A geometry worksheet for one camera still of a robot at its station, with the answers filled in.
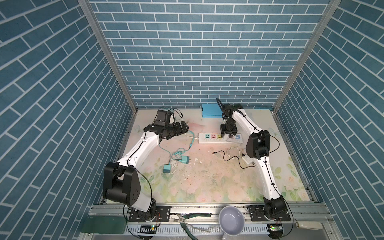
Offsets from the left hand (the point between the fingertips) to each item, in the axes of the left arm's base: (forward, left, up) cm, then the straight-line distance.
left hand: (186, 129), depth 85 cm
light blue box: (+30, -18, -14) cm, 38 cm away
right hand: (+6, -26, -16) cm, 31 cm away
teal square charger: (-16, +12, -18) cm, 27 cm away
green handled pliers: (-42, +1, -17) cm, 45 cm away
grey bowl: (-43, -23, -16) cm, 51 cm away
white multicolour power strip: (+4, -20, -15) cm, 25 cm away
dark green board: (-44, +36, -17) cm, 59 cm away
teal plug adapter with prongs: (-11, +1, -16) cm, 20 cm away
